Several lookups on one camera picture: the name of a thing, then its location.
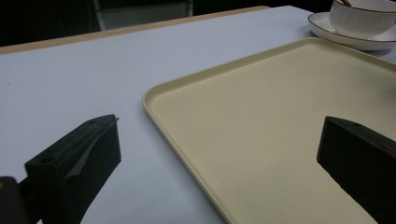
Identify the white plate with dark rim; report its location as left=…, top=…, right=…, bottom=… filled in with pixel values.
left=307, top=12, right=396, bottom=52

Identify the white ribbed bowl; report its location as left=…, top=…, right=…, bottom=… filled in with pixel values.
left=329, top=0, right=396, bottom=40

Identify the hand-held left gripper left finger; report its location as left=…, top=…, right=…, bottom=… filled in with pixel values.
left=24, top=114, right=122, bottom=224

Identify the beige plastic tray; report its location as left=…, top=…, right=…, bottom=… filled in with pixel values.
left=142, top=37, right=396, bottom=224

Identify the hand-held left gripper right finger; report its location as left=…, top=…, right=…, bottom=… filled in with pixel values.
left=316, top=116, right=396, bottom=224

